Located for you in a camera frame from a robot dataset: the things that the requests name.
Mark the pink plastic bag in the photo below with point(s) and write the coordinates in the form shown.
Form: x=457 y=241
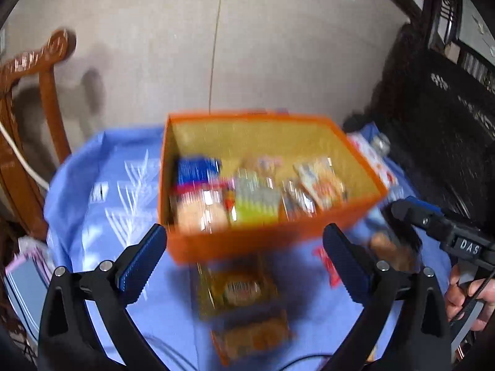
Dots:
x=33 y=251

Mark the orange and white snack packet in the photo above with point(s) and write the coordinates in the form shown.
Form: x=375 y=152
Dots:
x=321 y=181

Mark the person's right hand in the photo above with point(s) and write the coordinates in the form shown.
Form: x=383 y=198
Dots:
x=456 y=293

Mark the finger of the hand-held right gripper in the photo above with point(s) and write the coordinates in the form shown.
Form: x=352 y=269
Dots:
x=419 y=220
x=423 y=205

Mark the pink snack packet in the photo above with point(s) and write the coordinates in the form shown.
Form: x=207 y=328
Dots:
x=263 y=166

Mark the small red striped packet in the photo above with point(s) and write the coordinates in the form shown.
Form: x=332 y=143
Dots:
x=328 y=266

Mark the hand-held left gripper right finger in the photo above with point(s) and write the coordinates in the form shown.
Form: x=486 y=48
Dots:
x=346 y=259

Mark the silver drink can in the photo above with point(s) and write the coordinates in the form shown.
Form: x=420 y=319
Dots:
x=381 y=143

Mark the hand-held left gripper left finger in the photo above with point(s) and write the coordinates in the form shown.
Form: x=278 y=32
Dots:
x=141 y=257

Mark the blue printed tablecloth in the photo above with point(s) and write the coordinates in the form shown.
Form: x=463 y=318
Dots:
x=96 y=162

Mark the brown snack packet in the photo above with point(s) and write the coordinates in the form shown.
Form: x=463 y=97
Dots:
x=390 y=251

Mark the dark cabinet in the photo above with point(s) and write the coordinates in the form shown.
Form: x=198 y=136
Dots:
x=464 y=19

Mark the brown bread packet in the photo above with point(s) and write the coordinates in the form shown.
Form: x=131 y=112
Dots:
x=251 y=336

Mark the pink and white packet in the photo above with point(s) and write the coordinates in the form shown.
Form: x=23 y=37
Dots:
x=371 y=162

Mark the blue snack packet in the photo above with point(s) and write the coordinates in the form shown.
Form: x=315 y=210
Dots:
x=197 y=171

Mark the orange cardboard box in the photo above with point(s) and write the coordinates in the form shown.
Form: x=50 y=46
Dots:
x=270 y=239

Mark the yellow green snack packet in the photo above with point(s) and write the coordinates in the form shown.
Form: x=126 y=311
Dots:
x=255 y=201

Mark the carved wooden chair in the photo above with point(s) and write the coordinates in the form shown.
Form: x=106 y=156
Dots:
x=46 y=96

